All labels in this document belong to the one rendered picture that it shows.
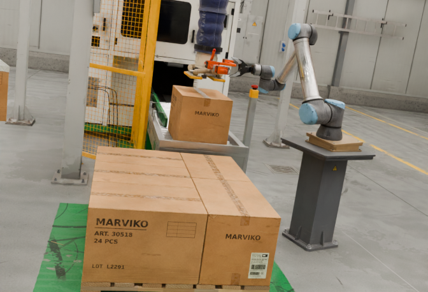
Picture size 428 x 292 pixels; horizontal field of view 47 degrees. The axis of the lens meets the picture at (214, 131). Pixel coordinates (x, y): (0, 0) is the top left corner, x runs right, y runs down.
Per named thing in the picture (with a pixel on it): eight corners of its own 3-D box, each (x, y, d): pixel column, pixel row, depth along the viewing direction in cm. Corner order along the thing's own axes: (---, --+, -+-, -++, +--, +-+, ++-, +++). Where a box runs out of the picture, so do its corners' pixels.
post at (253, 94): (234, 194, 456) (249, 88, 436) (241, 195, 457) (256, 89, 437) (235, 197, 449) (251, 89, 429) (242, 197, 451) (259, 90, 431)
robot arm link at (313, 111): (332, 121, 340) (313, 20, 351) (314, 122, 331) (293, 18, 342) (318, 126, 353) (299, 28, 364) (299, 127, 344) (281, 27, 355)
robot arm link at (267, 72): (274, 80, 387) (276, 67, 383) (258, 78, 384) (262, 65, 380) (271, 76, 395) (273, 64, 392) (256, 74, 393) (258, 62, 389)
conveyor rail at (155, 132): (141, 109, 594) (143, 94, 590) (146, 110, 595) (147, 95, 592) (156, 164, 373) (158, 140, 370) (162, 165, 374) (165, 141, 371)
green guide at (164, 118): (145, 98, 592) (146, 90, 590) (154, 99, 594) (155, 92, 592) (155, 126, 439) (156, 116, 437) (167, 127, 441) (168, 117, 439)
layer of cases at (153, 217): (92, 197, 359) (97, 145, 351) (223, 205, 381) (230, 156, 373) (81, 282, 245) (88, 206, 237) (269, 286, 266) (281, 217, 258)
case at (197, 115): (167, 129, 436) (172, 85, 428) (211, 133, 445) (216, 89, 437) (176, 146, 379) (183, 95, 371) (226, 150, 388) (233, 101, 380)
